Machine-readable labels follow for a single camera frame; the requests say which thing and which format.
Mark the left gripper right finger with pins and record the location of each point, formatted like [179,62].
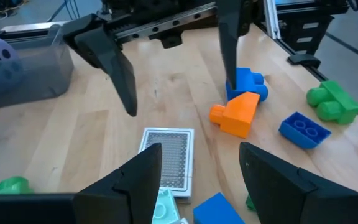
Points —
[291,199]

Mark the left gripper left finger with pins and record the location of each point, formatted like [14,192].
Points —
[73,211]

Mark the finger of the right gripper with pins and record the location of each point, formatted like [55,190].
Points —
[110,59]
[230,37]

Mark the small green square brick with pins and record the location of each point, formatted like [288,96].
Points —
[250,203]

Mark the blue arch toy block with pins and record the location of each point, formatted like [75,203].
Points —
[249,81]

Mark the green stepped toy block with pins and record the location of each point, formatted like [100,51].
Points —
[12,186]

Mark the blue sloped toy block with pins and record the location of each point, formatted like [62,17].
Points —
[216,211]

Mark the orange sloped toy block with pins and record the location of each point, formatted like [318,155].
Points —
[238,118]

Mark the green chunky two-stud block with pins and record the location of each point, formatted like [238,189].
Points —
[337,102]

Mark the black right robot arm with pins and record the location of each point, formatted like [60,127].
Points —
[306,31]

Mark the dark blue square brick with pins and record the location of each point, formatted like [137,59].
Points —
[303,131]

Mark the brown-grey plastic bin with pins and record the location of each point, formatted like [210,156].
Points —
[42,77]

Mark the mint green small brick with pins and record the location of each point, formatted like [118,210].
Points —
[165,208]

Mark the silver aluminium post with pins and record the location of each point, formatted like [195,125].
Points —
[272,18]

